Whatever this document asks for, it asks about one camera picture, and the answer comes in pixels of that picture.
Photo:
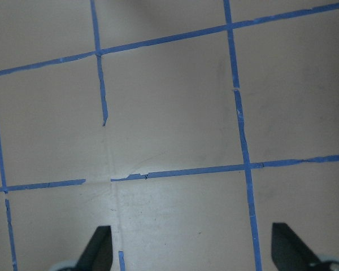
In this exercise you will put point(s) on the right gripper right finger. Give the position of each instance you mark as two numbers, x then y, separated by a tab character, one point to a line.
289	251

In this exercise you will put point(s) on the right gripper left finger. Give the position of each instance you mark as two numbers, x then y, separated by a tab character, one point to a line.
98	254

